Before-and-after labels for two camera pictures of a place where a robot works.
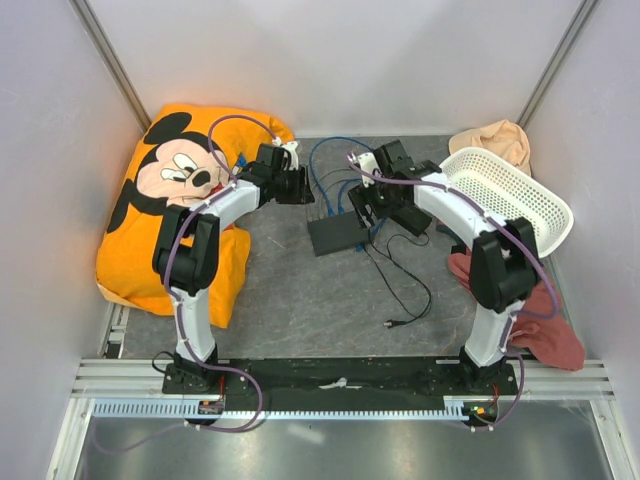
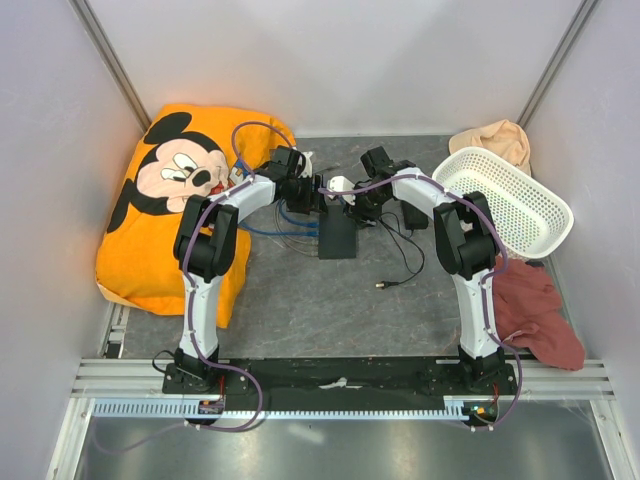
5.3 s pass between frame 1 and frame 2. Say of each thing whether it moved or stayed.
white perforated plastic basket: stayed
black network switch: moved
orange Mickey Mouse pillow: stayed
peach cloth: stayed
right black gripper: stayed
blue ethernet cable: moved
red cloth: stayed
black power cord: moved
